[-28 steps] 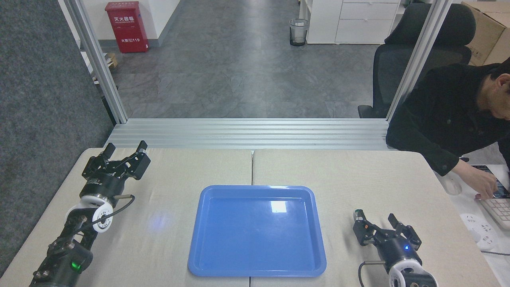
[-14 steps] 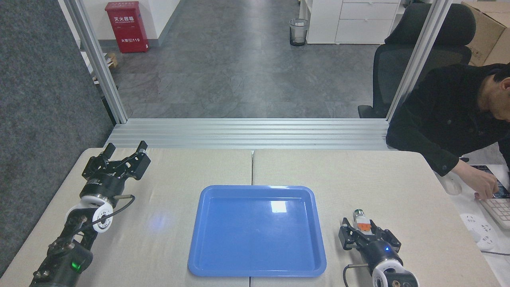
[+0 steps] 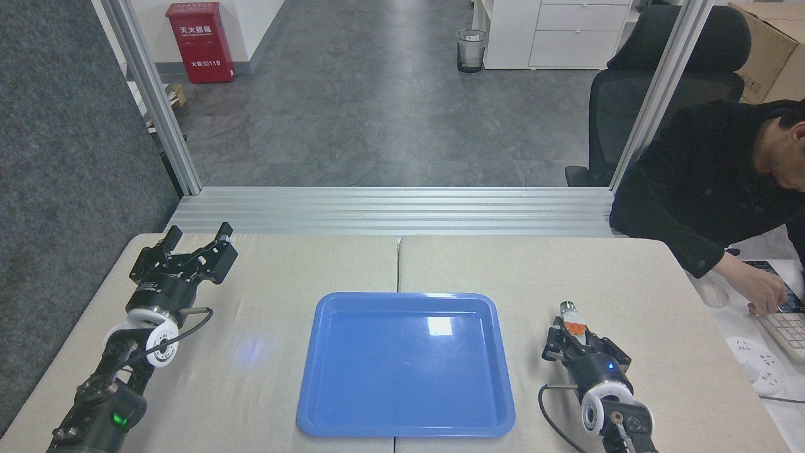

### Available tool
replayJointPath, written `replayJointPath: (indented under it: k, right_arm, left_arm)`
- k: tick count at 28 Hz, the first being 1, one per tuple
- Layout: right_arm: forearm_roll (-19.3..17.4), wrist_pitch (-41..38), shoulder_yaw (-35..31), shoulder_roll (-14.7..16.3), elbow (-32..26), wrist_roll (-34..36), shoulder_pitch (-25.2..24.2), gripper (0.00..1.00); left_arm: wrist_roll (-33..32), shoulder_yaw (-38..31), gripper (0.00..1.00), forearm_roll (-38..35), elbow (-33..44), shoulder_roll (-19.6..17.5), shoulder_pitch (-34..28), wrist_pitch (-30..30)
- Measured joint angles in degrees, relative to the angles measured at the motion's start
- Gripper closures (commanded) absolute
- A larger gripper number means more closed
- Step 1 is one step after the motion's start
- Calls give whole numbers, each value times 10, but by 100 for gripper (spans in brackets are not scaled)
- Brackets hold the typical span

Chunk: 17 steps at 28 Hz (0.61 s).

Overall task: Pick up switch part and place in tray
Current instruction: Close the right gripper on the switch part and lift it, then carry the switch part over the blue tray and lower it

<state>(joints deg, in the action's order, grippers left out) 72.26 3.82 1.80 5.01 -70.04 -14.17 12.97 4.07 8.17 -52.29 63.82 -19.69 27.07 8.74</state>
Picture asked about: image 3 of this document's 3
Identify person's hand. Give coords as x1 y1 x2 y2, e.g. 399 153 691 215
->
714 252 787 316

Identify white computer mouse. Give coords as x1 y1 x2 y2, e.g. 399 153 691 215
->
687 271 730 309

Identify white keyboard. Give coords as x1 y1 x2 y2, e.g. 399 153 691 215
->
757 311 805 364

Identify black office chair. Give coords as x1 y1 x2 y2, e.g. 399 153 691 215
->
565 5 752 187

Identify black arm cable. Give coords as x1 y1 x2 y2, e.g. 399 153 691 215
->
129 306 214 366
538 383 589 453

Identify white drawer cabinet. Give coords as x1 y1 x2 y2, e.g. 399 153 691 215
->
472 0 636 70

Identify white power strip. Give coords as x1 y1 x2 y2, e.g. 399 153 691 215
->
726 337 787 397

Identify red fire extinguisher box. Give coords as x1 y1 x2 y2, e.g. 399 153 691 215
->
165 2 236 84

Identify silver aluminium rail base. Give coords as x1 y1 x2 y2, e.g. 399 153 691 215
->
165 186 614 237

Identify person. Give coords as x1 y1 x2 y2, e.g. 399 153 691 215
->
609 98 805 279

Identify black smartphone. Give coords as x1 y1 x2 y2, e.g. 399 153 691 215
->
742 260 805 314

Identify brown cardboard box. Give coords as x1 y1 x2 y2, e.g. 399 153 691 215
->
730 2 805 104

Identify grey felt partition panel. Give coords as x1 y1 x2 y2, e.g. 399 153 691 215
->
0 0 183 435

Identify silver aluminium post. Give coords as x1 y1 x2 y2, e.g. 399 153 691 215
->
101 0 203 196
609 0 714 189

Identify blue plastic tray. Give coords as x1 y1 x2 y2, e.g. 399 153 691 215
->
296 291 516 438

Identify grey waste bin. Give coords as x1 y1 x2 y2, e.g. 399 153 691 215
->
457 29 489 74

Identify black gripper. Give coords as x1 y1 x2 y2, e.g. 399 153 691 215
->
542 316 633 396
128 221 240 315

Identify white orange switch part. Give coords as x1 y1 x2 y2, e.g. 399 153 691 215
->
560 301 593 345

